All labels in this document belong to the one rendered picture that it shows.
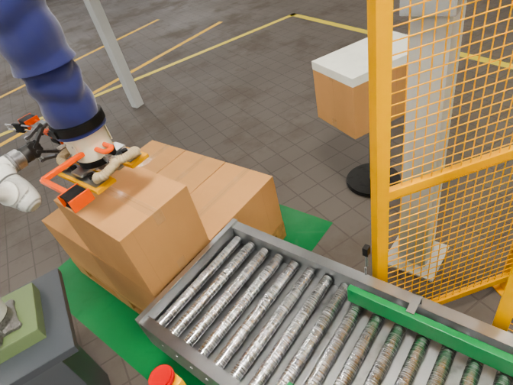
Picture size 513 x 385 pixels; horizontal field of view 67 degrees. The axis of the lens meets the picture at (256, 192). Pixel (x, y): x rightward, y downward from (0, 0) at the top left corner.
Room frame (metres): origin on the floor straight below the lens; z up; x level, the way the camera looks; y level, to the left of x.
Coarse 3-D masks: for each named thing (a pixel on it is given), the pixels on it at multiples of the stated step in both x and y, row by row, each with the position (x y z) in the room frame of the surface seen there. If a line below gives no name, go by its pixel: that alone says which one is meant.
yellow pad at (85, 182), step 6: (72, 168) 1.54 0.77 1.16; (60, 174) 1.56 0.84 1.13; (66, 174) 1.54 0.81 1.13; (72, 174) 1.53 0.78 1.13; (90, 174) 1.44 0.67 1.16; (72, 180) 1.49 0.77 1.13; (78, 180) 1.47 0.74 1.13; (84, 180) 1.45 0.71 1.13; (90, 180) 1.43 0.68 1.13; (108, 180) 1.40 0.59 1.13; (114, 180) 1.40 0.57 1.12; (84, 186) 1.41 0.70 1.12; (90, 186) 1.39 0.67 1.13; (96, 186) 1.37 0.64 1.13; (102, 186) 1.37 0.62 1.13; (108, 186) 1.38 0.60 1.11; (96, 192) 1.35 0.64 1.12
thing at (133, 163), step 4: (124, 148) 1.59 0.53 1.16; (128, 148) 1.63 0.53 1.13; (120, 152) 1.61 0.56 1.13; (124, 152) 1.57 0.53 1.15; (140, 152) 1.57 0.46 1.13; (140, 156) 1.53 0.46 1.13; (144, 156) 1.53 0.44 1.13; (148, 156) 1.54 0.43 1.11; (128, 160) 1.51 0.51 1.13; (132, 160) 1.51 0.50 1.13; (136, 160) 1.50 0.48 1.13; (140, 160) 1.51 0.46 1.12; (124, 164) 1.51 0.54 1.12; (128, 164) 1.49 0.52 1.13; (132, 164) 1.48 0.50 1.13; (136, 164) 1.49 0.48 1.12; (132, 168) 1.48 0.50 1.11
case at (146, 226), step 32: (128, 192) 1.55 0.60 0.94; (160, 192) 1.48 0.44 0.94; (96, 224) 1.37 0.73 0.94; (128, 224) 1.31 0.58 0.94; (160, 224) 1.35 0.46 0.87; (192, 224) 1.45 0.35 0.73; (128, 256) 1.22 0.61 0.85; (160, 256) 1.30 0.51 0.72; (192, 256) 1.40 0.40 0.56; (160, 288) 1.25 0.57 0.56
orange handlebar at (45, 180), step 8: (48, 128) 1.81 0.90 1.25; (104, 144) 1.50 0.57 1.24; (112, 144) 1.48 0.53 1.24; (80, 152) 1.48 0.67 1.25; (104, 152) 1.44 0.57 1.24; (72, 160) 1.44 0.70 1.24; (56, 168) 1.40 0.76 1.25; (64, 168) 1.41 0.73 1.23; (48, 176) 1.36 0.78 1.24; (48, 184) 1.30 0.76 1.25; (56, 184) 1.28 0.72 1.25
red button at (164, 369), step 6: (162, 366) 0.56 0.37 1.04; (168, 366) 0.56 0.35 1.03; (156, 372) 0.55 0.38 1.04; (162, 372) 0.55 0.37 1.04; (168, 372) 0.54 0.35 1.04; (174, 372) 0.54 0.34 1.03; (150, 378) 0.54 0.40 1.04; (156, 378) 0.53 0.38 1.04; (162, 378) 0.53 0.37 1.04; (168, 378) 0.52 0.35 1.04; (174, 378) 0.53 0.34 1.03; (150, 384) 0.52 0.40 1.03; (156, 384) 0.52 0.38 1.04; (162, 384) 0.51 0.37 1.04; (168, 384) 0.51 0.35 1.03
